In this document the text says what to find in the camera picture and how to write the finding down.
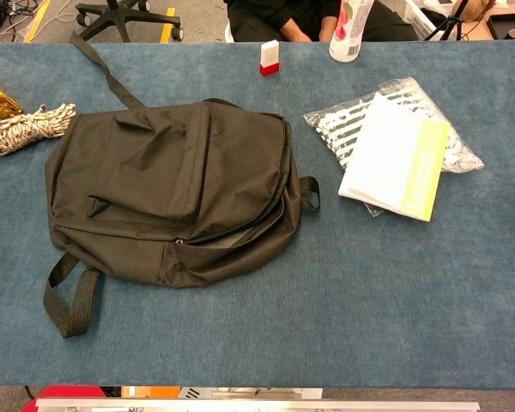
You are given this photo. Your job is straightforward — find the tangled floor cables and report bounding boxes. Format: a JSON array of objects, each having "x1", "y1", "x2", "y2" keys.
[{"x1": 0, "y1": 0, "x2": 42, "y2": 39}]

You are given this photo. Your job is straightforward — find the black tripod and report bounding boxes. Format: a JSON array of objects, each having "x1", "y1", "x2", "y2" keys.
[{"x1": 427, "y1": 0, "x2": 471, "y2": 42}]

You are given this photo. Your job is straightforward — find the seated person in black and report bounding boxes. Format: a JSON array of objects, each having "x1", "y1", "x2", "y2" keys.
[{"x1": 222, "y1": 0, "x2": 420, "y2": 43}]

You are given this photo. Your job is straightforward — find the red and white small box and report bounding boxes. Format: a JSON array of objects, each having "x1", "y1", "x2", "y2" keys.
[{"x1": 259, "y1": 39, "x2": 282, "y2": 77}]

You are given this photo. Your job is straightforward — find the black office chair base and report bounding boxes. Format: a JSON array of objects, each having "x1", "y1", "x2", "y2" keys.
[{"x1": 75, "y1": 0, "x2": 185, "y2": 43}]

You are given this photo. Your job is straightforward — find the red flat object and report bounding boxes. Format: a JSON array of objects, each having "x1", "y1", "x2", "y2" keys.
[{"x1": 27, "y1": 385, "x2": 124, "y2": 401}]

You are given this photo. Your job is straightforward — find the yellow and white book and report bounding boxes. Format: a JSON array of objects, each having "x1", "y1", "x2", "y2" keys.
[{"x1": 337, "y1": 91, "x2": 451, "y2": 223}]

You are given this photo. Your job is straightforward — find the aluminium profile rail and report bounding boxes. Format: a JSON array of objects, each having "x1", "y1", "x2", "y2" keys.
[{"x1": 34, "y1": 397, "x2": 481, "y2": 412}]

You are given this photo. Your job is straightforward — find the white bottle with pink label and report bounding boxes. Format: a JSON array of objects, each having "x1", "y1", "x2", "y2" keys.
[{"x1": 328, "y1": 0, "x2": 375, "y2": 64}]

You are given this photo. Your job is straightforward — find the striped garment in plastic bag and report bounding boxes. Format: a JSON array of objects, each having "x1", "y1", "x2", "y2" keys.
[{"x1": 302, "y1": 76, "x2": 485, "y2": 218}]

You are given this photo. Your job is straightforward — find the beige braided rope bundle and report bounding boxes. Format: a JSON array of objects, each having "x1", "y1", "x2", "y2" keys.
[{"x1": 0, "y1": 102, "x2": 77, "y2": 157}]

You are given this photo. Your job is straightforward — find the white plastic basket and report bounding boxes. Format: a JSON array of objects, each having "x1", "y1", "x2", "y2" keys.
[{"x1": 401, "y1": 0, "x2": 439, "y2": 40}]

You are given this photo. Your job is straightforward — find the black fabric backpack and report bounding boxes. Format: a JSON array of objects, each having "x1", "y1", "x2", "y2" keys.
[{"x1": 42, "y1": 32, "x2": 322, "y2": 340}]

